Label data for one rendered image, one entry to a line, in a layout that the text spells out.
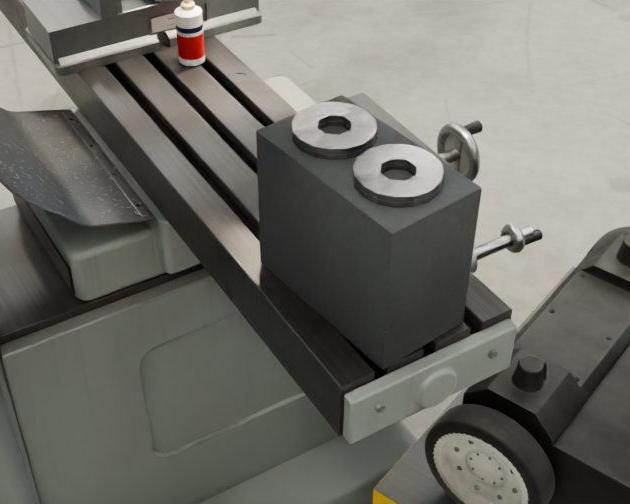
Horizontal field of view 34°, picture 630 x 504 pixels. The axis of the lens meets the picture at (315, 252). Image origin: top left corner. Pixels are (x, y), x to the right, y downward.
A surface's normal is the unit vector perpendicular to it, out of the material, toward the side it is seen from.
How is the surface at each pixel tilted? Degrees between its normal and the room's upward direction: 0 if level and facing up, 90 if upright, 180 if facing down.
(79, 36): 90
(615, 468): 0
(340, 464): 0
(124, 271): 90
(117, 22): 90
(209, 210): 0
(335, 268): 90
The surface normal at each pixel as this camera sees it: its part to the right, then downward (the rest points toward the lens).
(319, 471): 0.00, -0.76
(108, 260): 0.52, 0.56
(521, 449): 0.39, -0.44
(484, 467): -0.62, 0.51
